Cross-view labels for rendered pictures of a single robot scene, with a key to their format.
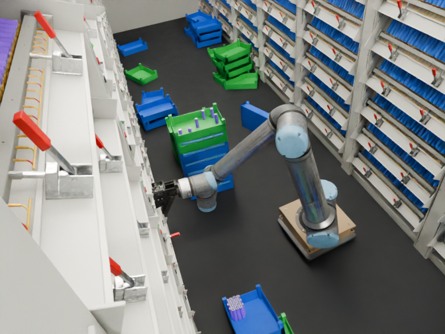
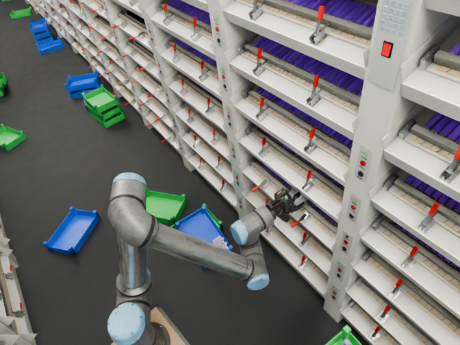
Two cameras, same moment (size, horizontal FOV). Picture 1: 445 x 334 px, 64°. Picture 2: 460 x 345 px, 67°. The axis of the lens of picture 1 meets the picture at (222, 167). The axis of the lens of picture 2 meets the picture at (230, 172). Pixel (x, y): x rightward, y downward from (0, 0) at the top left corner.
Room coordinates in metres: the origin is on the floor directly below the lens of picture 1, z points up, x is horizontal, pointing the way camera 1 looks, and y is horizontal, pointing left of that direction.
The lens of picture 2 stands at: (1.97, -0.18, 1.74)
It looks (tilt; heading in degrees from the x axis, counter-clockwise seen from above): 44 degrees down; 163
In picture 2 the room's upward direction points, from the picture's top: 9 degrees counter-clockwise
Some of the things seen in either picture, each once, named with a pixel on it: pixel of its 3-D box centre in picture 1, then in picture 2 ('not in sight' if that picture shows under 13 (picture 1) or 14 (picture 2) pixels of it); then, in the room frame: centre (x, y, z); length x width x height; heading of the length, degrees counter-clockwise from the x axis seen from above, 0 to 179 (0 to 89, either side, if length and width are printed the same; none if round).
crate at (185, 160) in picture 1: (200, 143); not in sight; (1.77, 0.11, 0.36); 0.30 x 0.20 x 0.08; 101
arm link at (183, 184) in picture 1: (184, 188); (263, 215); (1.15, 0.19, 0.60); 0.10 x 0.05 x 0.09; 12
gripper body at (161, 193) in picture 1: (165, 192); (279, 205); (1.14, 0.27, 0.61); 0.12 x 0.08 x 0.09; 102
